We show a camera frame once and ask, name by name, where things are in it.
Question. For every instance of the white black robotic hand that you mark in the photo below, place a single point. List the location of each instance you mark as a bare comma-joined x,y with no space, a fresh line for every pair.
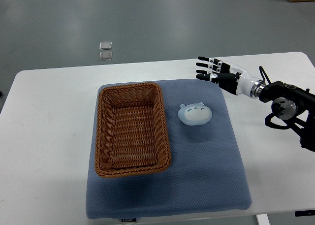
229,77

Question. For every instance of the light blue plush toy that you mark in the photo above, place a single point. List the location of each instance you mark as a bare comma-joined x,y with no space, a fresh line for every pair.
195,114

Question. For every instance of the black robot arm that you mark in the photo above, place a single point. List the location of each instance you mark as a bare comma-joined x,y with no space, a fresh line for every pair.
292,108

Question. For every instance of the brown wicker basket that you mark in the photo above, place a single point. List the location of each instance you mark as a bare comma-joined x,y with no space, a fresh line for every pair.
131,136

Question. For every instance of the blue padded mat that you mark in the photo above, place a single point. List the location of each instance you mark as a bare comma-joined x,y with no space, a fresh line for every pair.
206,172

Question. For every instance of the upper metal floor plate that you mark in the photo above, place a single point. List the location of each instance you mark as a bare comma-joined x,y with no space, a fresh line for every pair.
105,45

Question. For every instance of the white table leg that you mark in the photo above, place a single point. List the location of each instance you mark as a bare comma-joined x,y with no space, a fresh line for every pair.
262,219

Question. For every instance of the black table control panel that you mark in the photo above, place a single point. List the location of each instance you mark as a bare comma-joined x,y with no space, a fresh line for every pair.
304,213

